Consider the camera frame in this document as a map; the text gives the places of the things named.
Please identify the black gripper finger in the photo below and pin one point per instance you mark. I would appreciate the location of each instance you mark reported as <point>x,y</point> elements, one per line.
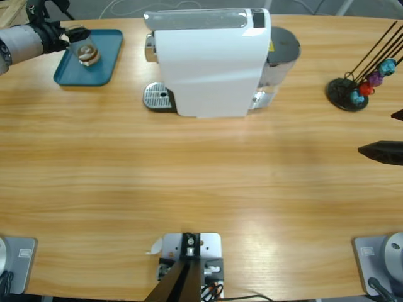
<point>384,152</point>
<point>398,114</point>

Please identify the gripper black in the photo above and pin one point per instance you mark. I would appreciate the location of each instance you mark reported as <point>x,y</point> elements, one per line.
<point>50,36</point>

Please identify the clear glass cup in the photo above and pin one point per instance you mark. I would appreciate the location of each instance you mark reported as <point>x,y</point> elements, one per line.
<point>86,52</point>

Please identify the white capsule coffee machine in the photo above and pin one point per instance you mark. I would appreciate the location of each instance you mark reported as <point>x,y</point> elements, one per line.
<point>204,72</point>

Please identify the red coffee capsule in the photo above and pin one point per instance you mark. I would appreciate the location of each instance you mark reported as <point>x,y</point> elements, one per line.
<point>366,89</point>

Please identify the purple coffee capsule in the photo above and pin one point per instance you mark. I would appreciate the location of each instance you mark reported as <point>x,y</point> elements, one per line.
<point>375,78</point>

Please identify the teal coffee capsule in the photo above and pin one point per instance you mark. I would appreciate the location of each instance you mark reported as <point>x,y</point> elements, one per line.
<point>357,97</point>
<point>386,68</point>

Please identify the teal plastic tray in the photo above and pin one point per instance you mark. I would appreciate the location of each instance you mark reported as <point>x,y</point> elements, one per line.
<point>100,69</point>

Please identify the black capsule holder with rods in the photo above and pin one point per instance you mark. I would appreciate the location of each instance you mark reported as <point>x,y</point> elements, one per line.
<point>341,94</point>

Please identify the wooden crate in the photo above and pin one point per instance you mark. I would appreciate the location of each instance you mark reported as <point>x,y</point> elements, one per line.
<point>9,12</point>

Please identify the clear water tank grey lid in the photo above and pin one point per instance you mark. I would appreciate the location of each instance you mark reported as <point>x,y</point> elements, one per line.
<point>283,44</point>

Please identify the white mounting block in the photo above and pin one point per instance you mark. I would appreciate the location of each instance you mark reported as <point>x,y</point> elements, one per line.
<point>209,243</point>

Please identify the white paper tab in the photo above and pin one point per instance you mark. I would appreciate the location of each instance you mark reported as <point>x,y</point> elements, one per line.
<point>155,247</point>

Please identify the black chair frame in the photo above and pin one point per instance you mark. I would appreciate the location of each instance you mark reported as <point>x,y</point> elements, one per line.
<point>60,4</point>

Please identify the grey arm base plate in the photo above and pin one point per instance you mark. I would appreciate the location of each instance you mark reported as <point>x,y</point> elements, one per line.
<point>371,267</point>
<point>22,267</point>

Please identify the dark camera post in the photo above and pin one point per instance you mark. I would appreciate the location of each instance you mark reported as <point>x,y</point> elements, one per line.
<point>182,283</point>

